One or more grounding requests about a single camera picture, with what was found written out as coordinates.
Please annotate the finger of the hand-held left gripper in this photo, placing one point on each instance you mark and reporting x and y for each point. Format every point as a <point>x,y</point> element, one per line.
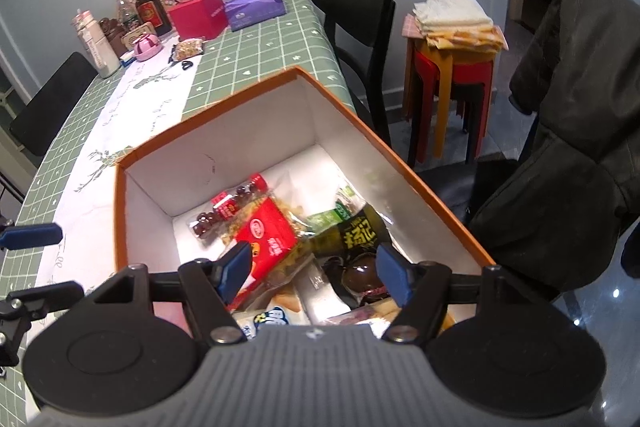
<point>32,234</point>
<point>45,297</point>

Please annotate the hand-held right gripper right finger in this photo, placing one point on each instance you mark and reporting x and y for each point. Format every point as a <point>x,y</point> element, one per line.
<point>392,272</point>

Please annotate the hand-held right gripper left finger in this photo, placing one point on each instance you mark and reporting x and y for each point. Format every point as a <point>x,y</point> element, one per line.
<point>235,267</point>

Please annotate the brown egg packet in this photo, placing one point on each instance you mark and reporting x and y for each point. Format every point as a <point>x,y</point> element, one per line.
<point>362,274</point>

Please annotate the red snack packet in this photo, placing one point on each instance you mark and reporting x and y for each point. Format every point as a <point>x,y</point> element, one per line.
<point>265,232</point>

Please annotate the black yellow snack packet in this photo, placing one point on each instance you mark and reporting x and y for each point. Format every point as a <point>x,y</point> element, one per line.
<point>357,234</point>

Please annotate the red candy ball packet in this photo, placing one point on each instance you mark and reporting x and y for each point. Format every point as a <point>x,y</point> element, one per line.
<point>220,212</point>

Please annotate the blue yellow snack packet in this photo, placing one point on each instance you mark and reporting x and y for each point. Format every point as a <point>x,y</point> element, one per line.
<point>267,319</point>

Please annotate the white green snack packet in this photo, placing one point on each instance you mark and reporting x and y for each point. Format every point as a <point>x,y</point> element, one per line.
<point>325,221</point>

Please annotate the orange cardboard box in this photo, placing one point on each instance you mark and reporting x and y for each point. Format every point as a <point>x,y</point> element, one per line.
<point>240,142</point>

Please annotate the yellow plastic stool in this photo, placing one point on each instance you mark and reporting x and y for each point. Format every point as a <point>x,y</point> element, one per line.
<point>442,117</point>

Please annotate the white bottle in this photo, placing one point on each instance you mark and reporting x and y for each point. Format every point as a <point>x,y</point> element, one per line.
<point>95,49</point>

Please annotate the blue white small packet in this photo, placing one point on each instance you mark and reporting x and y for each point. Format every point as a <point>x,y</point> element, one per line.
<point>127,60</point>

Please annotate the dark jacket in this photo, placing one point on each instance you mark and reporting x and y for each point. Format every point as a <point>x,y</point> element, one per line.
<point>565,167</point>

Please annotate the small black clip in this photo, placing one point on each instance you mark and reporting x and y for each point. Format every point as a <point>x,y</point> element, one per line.
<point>186,65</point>

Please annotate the stacked plastic stools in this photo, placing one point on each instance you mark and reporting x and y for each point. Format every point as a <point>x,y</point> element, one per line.
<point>460,69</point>

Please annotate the brown figurine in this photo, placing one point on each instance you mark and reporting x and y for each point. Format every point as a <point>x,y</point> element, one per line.
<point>112,32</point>

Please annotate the small pink dish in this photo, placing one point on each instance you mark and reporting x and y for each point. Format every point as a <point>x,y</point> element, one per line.
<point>146,47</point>

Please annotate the clear nut packet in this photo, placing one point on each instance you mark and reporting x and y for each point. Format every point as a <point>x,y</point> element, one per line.
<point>189,48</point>

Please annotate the clear plastic bottle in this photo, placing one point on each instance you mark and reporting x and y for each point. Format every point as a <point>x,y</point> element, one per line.
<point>122,14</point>

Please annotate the yellow patterned folded cloth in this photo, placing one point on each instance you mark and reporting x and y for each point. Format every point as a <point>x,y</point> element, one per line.
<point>470,39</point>

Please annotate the pink box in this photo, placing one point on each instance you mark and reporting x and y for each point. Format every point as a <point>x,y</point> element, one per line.
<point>197,17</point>

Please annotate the dark glass bottle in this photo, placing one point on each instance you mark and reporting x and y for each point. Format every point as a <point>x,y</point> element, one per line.
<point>149,9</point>

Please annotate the purple tissue pack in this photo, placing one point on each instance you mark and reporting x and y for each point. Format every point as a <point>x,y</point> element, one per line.
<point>255,4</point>

